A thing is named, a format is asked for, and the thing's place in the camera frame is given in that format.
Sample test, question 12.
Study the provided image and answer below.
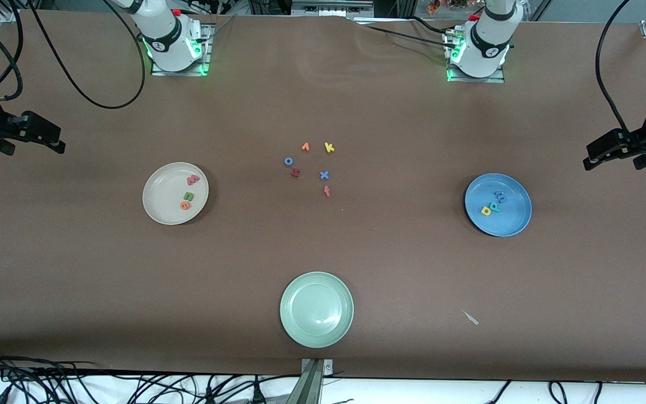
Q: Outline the blue round plate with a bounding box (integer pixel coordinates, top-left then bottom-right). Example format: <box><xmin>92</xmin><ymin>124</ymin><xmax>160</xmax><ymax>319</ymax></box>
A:
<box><xmin>464</xmin><ymin>173</ymin><xmax>533</xmax><ymax>237</ymax></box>

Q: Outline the beige round plate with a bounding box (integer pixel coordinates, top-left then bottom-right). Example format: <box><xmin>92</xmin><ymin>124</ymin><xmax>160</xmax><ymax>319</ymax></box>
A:
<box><xmin>142</xmin><ymin>162</ymin><xmax>210</xmax><ymax>226</ymax></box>

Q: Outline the brown table cover sheet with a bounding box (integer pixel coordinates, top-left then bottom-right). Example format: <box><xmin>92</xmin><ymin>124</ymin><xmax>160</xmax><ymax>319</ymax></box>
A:
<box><xmin>0</xmin><ymin>10</ymin><xmax>646</xmax><ymax>383</ymax></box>

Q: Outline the grey equipment box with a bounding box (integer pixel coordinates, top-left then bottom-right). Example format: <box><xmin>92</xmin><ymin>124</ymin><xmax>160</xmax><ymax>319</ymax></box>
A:
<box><xmin>291</xmin><ymin>0</ymin><xmax>375</xmax><ymax>19</ymax></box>

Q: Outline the pale green round plate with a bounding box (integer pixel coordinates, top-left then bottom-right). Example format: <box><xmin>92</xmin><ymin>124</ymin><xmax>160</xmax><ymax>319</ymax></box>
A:
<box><xmin>279</xmin><ymin>272</ymin><xmax>354</xmax><ymax>348</ymax></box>

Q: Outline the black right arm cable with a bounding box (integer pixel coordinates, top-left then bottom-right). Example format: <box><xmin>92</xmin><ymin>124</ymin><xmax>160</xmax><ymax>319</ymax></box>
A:
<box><xmin>0</xmin><ymin>0</ymin><xmax>147</xmax><ymax>110</ymax></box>

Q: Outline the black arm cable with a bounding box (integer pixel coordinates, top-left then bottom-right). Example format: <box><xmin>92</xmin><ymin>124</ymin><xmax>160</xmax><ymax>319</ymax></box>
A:
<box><xmin>594</xmin><ymin>0</ymin><xmax>633</xmax><ymax>135</ymax></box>
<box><xmin>0</xmin><ymin>0</ymin><xmax>147</xmax><ymax>110</ymax></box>

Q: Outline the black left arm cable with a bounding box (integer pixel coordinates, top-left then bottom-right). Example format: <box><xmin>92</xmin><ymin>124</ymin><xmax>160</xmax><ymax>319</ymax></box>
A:
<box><xmin>594</xmin><ymin>0</ymin><xmax>633</xmax><ymax>135</ymax></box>

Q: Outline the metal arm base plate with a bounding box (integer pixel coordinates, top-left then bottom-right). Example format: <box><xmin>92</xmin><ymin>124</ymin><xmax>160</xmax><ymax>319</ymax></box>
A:
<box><xmin>151</xmin><ymin>22</ymin><xmax>213</xmax><ymax>76</ymax></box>
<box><xmin>445</xmin><ymin>31</ymin><xmax>506</xmax><ymax>84</ymax></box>

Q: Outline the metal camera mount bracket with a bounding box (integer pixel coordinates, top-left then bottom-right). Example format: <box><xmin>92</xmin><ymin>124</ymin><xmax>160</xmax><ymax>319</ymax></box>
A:
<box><xmin>299</xmin><ymin>358</ymin><xmax>335</xmax><ymax>404</ymax></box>

